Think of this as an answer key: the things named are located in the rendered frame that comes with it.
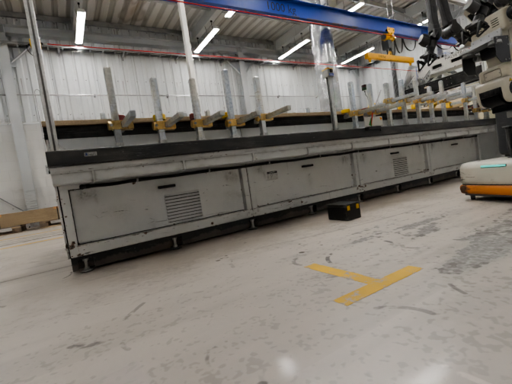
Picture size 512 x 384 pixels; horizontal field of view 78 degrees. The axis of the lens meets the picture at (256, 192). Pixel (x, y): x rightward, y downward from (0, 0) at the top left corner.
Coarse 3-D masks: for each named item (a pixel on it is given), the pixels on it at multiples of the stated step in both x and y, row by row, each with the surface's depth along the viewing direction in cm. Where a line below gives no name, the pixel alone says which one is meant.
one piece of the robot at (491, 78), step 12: (504, 12) 194; (492, 24) 203; (504, 24) 196; (480, 36) 213; (492, 48) 206; (492, 60) 210; (492, 72) 208; (504, 72) 201; (492, 84) 206; (504, 84) 198; (504, 96) 200
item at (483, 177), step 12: (504, 156) 242; (468, 168) 231; (480, 168) 221; (492, 168) 211; (504, 168) 203; (468, 180) 232; (480, 180) 222; (492, 180) 213; (504, 180) 204; (468, 192) 234; (480, 192) 223; (492, 192) 214; (504, 192) 205
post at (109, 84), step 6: (108, 66) 179; (108, 72) 179; (108, 78) 178; (108, 84) 178; (108, 90) 178; (108, 96) 178; (114, 96) 180; (114, 102) 180; (114, 108) 180; (114, 114) 180; (114, 132) 180; (120, 132) 181; (120, 138) 181
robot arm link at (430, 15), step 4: (428, 0) 222; (432, 0) 222; (428, 4) 223; (432, 4) 222; (428, 8) 223; (432, 8) 222; (436, 8) 222; (428, 12) 224; (432, 12) 222; (436, 12) 222; (428, 16) 224; (432, 16) 222; (436, 16) 222; (428, 20) 225; (432, 20) 222; (436, 20) 222; (428, 24) 226; (432, 24) 222; (436, 24) 222; (428, 28) 226; (432, 28) 223; (436, 28) 221; (440, 28) 222; (428, 32) 227; (432, 32) 227; (436, 32) 221; (440, 36) 222
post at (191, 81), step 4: (188, 80) 206; (192, 80) 204; (192, 84) 204; (192, 88) 204; (196, 88) 205; (192, 92) 204; (196, 92) 205; (192, 96) 204; (196, 96) 205; (192, 100) 205; (196, 100) 205; (192, 104) 206; (196, 104) 205; (196, 108) 205; (196, 112) 205; (196, 116) 205; (196, 128) 207; (200, 128) 206; (200, 132) 206; (200, 136) 206
